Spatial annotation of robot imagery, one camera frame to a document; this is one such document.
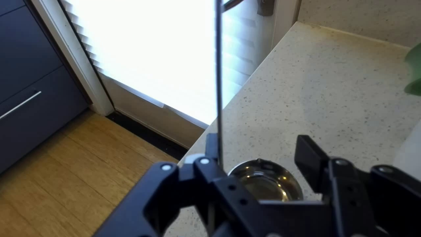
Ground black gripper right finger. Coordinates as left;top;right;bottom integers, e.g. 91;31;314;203
295;132;421;237

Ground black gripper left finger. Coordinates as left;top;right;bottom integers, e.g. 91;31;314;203
94;132;274;237

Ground blue drawer cabinet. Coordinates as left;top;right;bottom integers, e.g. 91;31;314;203
0;0;89;175

